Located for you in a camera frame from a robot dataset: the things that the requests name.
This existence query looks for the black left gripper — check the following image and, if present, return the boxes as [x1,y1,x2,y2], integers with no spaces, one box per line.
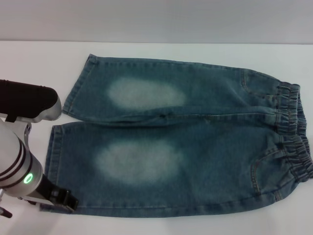
[36,173,80,212]

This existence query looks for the blue denim shorts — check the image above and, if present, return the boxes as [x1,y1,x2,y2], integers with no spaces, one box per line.
[40,53,313,218]

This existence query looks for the left arm cable with connector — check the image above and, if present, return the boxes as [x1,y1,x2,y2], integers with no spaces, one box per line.
[0,188,13,219]

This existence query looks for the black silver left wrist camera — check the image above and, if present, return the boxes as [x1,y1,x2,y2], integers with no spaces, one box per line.
[0,79,62,138]

